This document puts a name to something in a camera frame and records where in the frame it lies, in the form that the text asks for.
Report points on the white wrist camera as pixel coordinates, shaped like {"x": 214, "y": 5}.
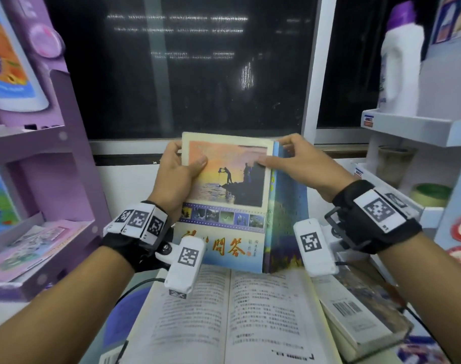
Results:
{"x": 185, "y": 267}
{"x": 314, "y": 248}

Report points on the person's right hand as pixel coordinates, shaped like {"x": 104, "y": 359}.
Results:
{"x": 314, "y": 168}

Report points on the white window frame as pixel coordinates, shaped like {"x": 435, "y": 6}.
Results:
{"x": 314, "y": 71}

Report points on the white display shelf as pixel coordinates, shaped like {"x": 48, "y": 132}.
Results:
{"x": 420, "y": 128}

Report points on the white bottle orange label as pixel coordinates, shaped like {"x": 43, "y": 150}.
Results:
{"x": 6, "y": 60}

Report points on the person's left thumb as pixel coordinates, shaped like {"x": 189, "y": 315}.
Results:
{"x": 198, "y": 165}

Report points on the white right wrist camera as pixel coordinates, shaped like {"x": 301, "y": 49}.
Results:
{"x": 314, "y": 248}

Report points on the white bottle purple cap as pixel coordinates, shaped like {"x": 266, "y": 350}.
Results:
{"x": 401, "y": 68}

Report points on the closed book with barcode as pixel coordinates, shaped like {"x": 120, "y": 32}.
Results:
{"x": 361, "y": 310}

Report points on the person's left hand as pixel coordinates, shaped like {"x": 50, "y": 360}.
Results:
{"x": 169, "y": 181}

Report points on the person's left forearm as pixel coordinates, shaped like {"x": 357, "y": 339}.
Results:
{"x": 59, "y": 310}

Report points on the person's right forearm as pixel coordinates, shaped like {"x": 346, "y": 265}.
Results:
{"x": 428, "y": 288}

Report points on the open text book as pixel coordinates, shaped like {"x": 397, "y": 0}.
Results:
{"x": 238, "y": 318}

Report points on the blue round stool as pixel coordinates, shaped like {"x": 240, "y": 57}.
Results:
{"x": 126, "y": 318}

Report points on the grey cup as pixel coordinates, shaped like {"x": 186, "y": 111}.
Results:
{"x": 394, "y": 164}

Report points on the pink flat box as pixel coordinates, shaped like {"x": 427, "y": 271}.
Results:
{"x": 29, "y": 250}

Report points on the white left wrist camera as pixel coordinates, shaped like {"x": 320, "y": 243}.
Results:
{"x": 185, "y": 267}

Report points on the sunset cover book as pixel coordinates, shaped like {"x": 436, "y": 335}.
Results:
{"x": 230, "y": 208}

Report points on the purple display shelf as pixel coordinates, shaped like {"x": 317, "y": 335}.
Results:
{"x": 52, "y": 166}

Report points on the green tape roll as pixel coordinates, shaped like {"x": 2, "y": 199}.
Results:
{"x": 429, "y": 194}

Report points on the person's right thumb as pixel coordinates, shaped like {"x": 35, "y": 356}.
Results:
{"x": 272, "y": 161}

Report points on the colourful poster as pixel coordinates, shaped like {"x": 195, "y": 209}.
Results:
{"x": 452, "y": 17}

